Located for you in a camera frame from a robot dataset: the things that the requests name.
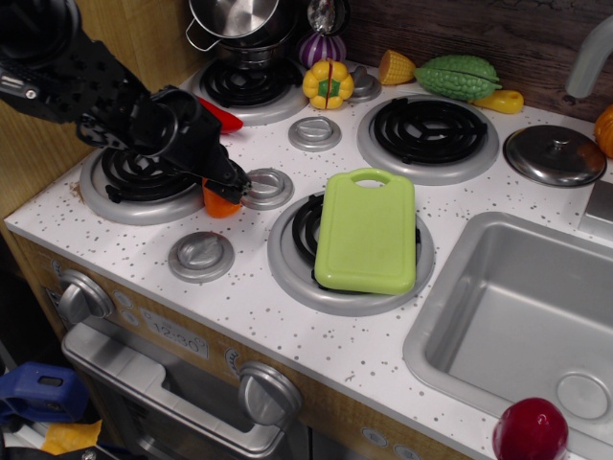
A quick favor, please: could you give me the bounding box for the yellow toy corn piece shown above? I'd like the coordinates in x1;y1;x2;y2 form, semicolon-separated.
378;50;417;85

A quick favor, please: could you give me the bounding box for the yellow cloth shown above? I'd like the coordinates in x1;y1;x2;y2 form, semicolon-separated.
41;420;102;455

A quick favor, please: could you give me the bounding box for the silver toy sink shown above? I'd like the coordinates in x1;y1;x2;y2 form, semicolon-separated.
403;213;612;459

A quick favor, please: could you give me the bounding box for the yellow toy bell pepper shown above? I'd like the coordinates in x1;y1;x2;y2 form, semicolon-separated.
302;59;354;110

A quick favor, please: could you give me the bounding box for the orange toy fruit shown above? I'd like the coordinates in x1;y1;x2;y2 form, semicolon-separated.
594;104;613;158

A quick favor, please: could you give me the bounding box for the front left stove burner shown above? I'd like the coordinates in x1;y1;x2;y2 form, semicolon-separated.
79;149;204;226

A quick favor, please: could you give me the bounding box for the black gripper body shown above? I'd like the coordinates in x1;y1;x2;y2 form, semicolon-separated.
138;86;244;185

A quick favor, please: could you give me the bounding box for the steel pot lid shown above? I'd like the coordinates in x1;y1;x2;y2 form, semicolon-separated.
503;125;607;188

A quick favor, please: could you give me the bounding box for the oven dial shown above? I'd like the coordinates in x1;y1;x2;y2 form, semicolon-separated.
238;360;303;427
57;269;114;324

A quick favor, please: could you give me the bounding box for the silver knob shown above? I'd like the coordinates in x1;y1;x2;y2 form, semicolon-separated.
241;168;294;211
168;232;235;284
348;65;382;104
288;116;342;152

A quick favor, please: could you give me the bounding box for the front right stove burner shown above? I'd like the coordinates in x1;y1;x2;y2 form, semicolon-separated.
267;194;435;317

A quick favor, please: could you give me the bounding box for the back right stove burner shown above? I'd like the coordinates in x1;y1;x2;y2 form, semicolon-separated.
357;95;499;186

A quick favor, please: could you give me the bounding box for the silver oven door handle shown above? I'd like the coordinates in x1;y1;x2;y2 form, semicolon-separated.
62;324;292;459

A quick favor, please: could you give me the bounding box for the red toy apple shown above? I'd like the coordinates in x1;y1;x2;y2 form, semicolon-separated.
492;398;569;459

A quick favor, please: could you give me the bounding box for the silver knob back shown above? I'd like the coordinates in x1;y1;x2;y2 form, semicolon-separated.
348;65;382;104

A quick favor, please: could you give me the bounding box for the red toy chili pepper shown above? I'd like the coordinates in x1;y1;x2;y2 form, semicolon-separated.
198;97;243;134

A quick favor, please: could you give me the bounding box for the silver knob upper centre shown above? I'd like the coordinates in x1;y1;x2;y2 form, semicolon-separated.
288;116;342;152

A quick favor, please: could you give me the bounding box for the stainless steel pot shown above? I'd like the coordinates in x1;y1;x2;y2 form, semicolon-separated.
185;0;306;69

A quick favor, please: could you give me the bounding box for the back left stove burner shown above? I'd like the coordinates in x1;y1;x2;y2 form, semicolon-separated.
186;58;307;127

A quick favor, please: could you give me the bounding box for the green plastic cutting board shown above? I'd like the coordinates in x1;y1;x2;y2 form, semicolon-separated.
314;168;417;295

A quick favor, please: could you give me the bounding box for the blue plastic device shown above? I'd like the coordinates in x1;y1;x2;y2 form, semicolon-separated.
1;362;89;424

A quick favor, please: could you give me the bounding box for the right oven dial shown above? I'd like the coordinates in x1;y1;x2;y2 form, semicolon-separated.
238;360;303;427

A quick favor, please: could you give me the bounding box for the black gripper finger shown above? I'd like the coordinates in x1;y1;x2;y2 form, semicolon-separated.
184;172;209;185
205;175;252;204

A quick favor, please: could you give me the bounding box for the oven clock display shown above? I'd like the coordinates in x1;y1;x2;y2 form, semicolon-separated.
140;308;209;359

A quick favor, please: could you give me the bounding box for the grey toy faucet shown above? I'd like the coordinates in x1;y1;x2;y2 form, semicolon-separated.
565;16;612;99

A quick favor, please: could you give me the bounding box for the silver knob front left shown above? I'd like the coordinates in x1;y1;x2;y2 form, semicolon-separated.
168;232;235;284

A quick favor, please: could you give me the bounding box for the orange toy carrot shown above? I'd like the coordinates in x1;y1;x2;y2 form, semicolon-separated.
202;179;241;219

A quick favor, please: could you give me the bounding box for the stove burner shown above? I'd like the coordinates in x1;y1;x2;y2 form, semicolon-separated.
186;58;307;127
267;194;435;317
357;95;499;186
79;149;204;226

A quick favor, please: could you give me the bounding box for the left oven dial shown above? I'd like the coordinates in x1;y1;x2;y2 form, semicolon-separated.
57;269;114;324

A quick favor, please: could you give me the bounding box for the purple striped toy onion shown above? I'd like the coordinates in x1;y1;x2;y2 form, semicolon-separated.
297;33;347;68

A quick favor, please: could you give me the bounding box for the steel spoon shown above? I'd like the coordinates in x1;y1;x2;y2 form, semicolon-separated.
306;0;352;36

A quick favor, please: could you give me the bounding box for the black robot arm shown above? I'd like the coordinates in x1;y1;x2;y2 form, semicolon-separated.
1;1;251;203

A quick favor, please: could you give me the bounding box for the green toy bitter gourd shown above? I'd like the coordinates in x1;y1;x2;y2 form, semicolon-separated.
414;55;502;102

